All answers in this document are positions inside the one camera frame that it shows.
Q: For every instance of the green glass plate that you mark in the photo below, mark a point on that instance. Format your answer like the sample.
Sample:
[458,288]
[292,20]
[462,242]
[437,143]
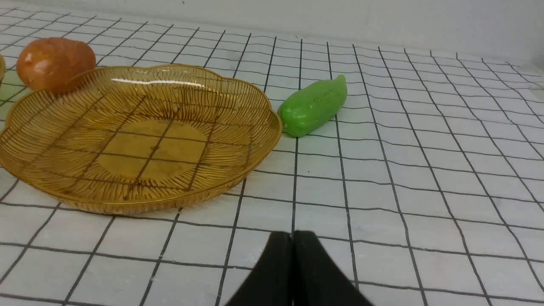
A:
[2,68]

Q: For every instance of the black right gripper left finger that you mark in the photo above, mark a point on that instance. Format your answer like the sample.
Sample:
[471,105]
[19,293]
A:
[269,282]

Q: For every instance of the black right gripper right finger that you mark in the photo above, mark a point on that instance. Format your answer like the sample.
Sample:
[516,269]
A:
[317,280]

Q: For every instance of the green gourd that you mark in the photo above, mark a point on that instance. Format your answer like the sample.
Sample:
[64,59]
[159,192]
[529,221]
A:
[312,107]

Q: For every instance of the brown potato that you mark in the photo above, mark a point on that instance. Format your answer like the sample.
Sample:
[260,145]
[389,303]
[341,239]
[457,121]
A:
[50,61]

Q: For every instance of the amber glass plate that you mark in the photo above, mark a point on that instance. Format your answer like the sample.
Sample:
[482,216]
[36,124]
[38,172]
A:
[129,140]

